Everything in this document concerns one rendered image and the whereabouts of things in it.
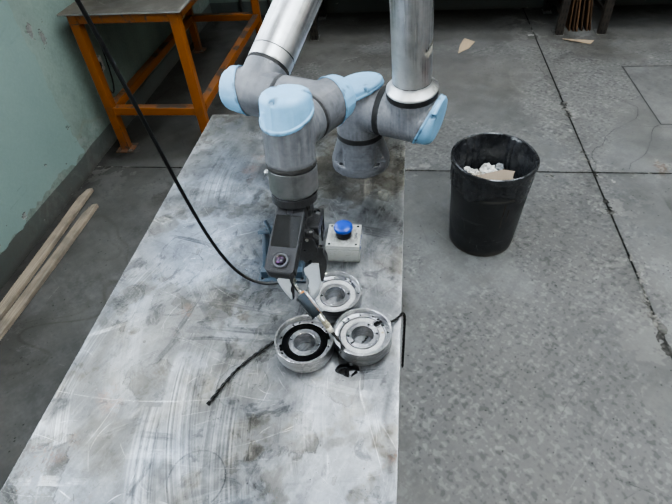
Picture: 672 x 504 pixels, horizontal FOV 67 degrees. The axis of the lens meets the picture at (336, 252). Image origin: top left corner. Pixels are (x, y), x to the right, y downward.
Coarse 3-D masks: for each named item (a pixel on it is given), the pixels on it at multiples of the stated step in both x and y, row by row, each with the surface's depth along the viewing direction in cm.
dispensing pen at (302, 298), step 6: (294, 282) 87; (300, 288) 88; (300, 294) 86; (300, 300) 86; (306, 300) 86; (306, 306) 86; (312, 306) 86; (312, 312) 86; (318, 312) 86; (312, 318) 86; (318, 318) 88; (324, 318) 88; (324, 324) 88; (330, 330) 88; (336, 336) 88
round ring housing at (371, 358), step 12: (348, 312) 92; (360, 312) 93; (372, 312) 92; (336, 324) 90; (360, 324) 91; (384, 324) 91; (348, 336) 90; (372, 336) 91; (336, 348) 89; (360, 348) 88; (384, 348) 86; (348, 360) 87; (360, 360) 86; (372, 360) 86
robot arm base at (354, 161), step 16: (336, 144) 129; (352, 144) 124; (368, 144) 123; (384, 144) 128; (336, 160) 130; (352, 160) 126; (368, 160) 126; (384, 160) 128; (352, 176) 128; (368, 176) 128
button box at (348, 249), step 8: (328, 232) 107; (352, 232) 107; (360, 232) 107; (328, 240) 106; (336, 240) 105; (344, 240) 105; (352, 240) 105; (360, 240) 107; (328, 248) 105; (336, 248) 105; (344, 248) 104; (352, 248) 104; (360, 248) 107; (328, 256) 107; (336, 256) 106; (344, 256) 106; (352, 256) 106
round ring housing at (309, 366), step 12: (288, 324) 92; (276, 336) 89; (300, 336) 91; (312, 336) 91; (276, 348) 87; (312, 348) 88; (288, 360) 85; (312, 360) 85; (324, 360) 87; (300, 372) 88
